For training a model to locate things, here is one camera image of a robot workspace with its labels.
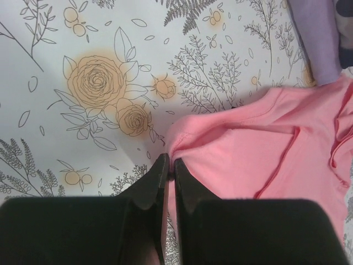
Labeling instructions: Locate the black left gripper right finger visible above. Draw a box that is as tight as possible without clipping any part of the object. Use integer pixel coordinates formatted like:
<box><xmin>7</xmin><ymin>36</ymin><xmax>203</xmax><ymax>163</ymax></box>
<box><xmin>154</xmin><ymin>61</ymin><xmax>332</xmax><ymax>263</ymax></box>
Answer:
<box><xmin>174</xmin><ymin>159</ymin><xmax>348</xmax><ymax>264</ymax></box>

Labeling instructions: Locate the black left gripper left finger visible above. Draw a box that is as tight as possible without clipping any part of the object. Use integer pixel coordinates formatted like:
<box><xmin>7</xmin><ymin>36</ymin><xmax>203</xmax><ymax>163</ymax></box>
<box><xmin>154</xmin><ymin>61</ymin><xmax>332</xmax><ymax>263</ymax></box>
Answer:
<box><xmin>1</xmin><ymin>154</ymin><xmax>169</xmax><ymax>264</ymax></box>

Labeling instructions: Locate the pink polo shirt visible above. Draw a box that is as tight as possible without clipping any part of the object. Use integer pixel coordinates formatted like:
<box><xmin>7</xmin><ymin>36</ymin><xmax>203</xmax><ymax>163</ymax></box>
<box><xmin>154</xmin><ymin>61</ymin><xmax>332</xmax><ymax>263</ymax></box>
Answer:
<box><xmin>166</xmin><ymin>75</ymin><xmax>352</xmax><ymax>239</ymax></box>

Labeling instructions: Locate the floral patterned table mat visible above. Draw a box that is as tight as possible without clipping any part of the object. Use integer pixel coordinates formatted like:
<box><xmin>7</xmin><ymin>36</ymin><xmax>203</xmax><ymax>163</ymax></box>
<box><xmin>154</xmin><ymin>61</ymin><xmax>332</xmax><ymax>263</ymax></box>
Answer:
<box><xmin>1</xmin><ymin>1</ymin><xmax>352</xmax><ymax>264</ymax></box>

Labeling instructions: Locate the folded lavender shirt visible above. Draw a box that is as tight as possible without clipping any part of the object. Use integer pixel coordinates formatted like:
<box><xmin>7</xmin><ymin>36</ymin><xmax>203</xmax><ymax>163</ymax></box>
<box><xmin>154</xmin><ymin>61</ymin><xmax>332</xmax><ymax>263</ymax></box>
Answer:
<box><xmin>288</xmin><ymin>0</ymin><xmax>342</xmax><ymax>86</ymax></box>

